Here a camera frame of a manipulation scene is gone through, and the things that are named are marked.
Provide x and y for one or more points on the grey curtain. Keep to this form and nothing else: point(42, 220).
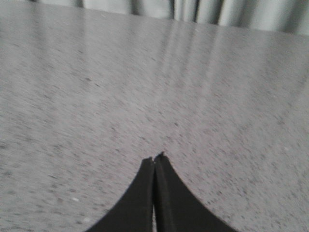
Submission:
point(291, 16)

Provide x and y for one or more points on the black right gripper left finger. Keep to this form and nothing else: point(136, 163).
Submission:
point(134, 210)

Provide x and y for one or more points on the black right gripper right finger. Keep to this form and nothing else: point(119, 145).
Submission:
point(176, 207)

